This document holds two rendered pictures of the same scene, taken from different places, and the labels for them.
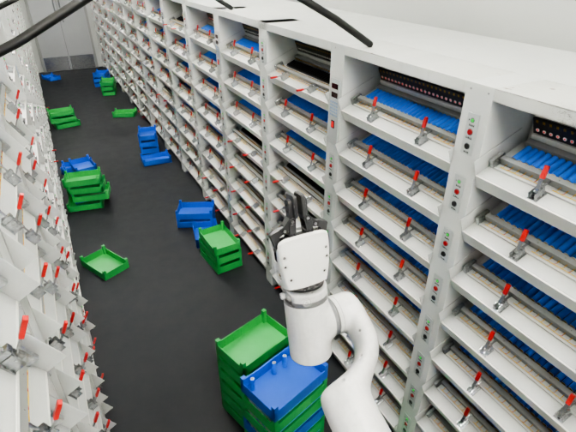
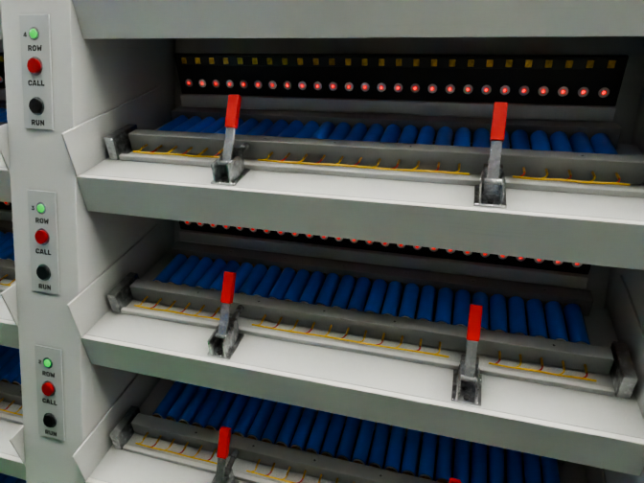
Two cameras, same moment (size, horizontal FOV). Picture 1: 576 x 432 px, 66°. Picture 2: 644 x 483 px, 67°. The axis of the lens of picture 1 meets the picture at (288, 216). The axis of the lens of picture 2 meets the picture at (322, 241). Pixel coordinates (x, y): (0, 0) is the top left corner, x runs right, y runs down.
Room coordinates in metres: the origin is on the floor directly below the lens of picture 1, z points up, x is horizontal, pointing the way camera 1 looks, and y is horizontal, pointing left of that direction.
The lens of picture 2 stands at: (0.59, -0.34, 0.71)
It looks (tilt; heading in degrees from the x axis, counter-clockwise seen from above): 10 degrees down; 313
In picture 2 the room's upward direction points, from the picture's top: 4 degrees clockwise
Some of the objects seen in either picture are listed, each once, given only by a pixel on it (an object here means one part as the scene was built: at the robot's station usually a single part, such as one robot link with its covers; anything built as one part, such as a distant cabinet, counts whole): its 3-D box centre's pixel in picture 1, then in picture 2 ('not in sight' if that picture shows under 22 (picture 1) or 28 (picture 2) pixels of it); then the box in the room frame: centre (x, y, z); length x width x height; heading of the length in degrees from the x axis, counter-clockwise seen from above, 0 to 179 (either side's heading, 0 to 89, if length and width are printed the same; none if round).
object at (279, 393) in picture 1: (285, 377); not in sight; (1.21, 0.01, 0.52); 0.30 x 0.20 x 0.08; 134
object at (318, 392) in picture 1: (285, 390); not in sight; (1.21, 0.01, 0.44); 0.30 x 0.20 x 0.08; 134
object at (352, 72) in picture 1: (345, 222); not in sight; (1.88, -0.28, 0.85); 0.20 x 0.09 x 1.69; 118
